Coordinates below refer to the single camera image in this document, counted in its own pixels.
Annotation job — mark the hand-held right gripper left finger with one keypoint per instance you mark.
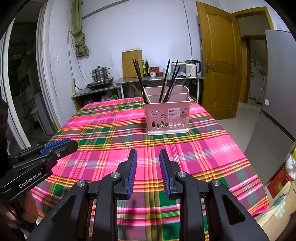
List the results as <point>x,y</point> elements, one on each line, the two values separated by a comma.
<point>130,176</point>

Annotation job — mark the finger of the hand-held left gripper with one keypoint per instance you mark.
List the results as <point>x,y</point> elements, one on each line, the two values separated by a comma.
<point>57,146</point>
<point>56,156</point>

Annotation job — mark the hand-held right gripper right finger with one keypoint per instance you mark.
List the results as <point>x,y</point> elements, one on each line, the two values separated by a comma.
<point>165,176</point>

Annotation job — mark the pink plastic utensil basket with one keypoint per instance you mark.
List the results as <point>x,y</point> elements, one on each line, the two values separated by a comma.
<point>166,118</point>

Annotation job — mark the cream chopstick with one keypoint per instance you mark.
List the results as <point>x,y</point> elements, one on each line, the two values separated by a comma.
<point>143,93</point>

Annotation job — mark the grey metal chopstick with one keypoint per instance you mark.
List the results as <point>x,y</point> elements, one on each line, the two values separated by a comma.
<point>137,91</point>

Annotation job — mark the black chopstick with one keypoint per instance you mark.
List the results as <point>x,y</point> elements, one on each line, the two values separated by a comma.
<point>172,80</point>
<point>138,78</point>
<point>165,80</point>
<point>143,77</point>
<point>174,83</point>

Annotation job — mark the person's left hand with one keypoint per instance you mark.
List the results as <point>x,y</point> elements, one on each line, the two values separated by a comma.
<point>30,208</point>

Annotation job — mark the pink green plaid tablecloth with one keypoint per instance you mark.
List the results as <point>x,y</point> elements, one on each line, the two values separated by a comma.
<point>111,139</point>

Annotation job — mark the yellowed power strip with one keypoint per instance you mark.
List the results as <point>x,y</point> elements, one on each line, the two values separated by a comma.
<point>73,87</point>

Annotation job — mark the low metal counter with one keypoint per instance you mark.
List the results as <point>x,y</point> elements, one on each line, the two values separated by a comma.
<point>92,92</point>

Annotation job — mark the black induction cooker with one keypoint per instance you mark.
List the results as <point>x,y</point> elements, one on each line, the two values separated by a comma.
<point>100,84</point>

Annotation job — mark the stainless steel steamer pot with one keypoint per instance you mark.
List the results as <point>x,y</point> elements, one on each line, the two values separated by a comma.
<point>100,74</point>

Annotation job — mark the tall metal counter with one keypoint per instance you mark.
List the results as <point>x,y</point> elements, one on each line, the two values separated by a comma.
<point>129,80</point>

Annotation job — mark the red lid sauce jar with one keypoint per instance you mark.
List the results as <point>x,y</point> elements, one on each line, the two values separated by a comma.
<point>152,72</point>

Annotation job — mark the clear plastic storage container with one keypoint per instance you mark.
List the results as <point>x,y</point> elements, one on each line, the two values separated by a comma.
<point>181,70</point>

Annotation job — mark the slim dark oil bottle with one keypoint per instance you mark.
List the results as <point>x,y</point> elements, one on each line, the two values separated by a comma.
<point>143,69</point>

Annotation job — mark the wooden cutting board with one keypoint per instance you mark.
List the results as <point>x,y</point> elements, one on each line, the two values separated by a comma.
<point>129,64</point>

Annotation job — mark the white electric kettle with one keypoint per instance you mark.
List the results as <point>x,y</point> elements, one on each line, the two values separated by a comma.
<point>190,69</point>

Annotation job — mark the knotted green curtain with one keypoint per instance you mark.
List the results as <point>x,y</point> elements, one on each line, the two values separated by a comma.
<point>79,34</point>

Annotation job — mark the red cardboard box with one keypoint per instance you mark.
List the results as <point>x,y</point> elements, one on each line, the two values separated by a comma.
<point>278,183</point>

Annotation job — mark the yellow wooden door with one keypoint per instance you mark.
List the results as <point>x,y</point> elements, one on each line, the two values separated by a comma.
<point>217,64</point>

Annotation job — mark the grey refrigerator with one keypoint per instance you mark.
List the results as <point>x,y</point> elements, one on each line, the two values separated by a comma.
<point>275,104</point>

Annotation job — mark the white wall switch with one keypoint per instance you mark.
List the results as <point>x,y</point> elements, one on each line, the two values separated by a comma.
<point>59,58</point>

